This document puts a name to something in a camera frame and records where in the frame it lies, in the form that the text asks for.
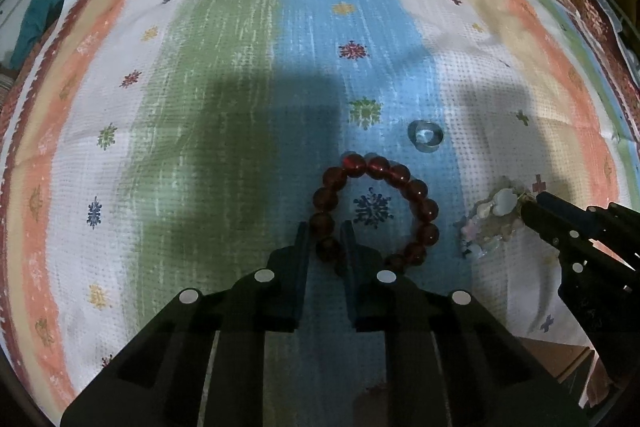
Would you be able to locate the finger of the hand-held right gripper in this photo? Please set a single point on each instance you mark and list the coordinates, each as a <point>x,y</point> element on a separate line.
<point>542,222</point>
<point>555,203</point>

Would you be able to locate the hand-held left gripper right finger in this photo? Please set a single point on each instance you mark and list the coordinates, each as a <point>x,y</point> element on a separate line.
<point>350,257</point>

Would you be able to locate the striped pastel mat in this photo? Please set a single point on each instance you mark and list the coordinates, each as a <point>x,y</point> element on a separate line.
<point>250,82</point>

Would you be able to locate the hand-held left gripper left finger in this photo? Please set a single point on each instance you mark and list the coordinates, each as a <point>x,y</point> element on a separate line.
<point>300,257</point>

